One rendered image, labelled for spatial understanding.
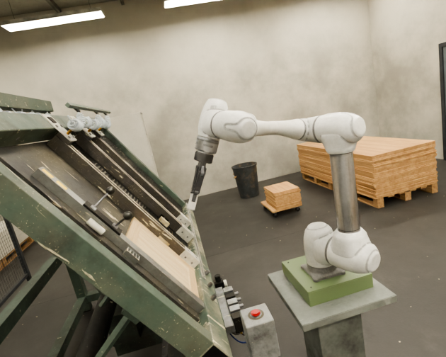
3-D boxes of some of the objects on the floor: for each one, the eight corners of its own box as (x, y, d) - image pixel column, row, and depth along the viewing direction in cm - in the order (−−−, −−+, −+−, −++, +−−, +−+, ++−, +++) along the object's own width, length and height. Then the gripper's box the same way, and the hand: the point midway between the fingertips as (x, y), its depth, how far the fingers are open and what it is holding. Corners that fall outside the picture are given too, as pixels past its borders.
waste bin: (265, 195, 607) (260, 163, 593) (240, 201, 599) (233, 169, 585) (257, 189, 660) (252, 160, 646) (233, 195, 652) (228, 166, 638)
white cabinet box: (168, 223, 556) (139, 111, 513) (136, 231, 548) (105, 118, 504) (168, 214, 614) (142, 112, 571) (139, 221, 606) (111, 119, 562)
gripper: (194, 149, 126) (180, 203, 128) (197, 151, 113) (183, 212, 116) (211, 153, 127) (197, 207, 130) (216, 156, 115) (201, 215, 117)
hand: (192, 201), depth 123 cm, fingers closed
